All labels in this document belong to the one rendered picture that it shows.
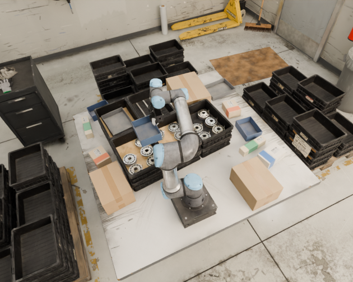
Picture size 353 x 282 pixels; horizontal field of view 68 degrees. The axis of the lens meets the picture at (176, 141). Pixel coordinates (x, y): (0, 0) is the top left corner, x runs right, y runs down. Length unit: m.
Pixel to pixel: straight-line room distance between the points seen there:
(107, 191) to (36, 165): 1.05
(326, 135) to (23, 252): 2.79
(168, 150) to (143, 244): 0.80
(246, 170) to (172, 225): 0.65
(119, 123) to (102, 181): 0.60
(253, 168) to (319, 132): 1.11
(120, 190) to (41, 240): 0.79
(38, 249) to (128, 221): 0.74
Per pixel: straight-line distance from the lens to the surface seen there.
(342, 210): 3.07
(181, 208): 1.82
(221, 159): 2.16
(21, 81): 3.15
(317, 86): 3.41
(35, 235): 2.40
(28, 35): 4.95
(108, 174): 1.97
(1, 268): 2.70
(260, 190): 1.87
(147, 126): 1.90
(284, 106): 3.21
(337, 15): 4.46
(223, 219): 1.91
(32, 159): 2.83
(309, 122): 2.95
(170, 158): 1.28
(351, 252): 2.92
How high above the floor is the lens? 2.45
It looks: 50 degrees down
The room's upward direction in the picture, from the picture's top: 4 degrees counter-clockwise
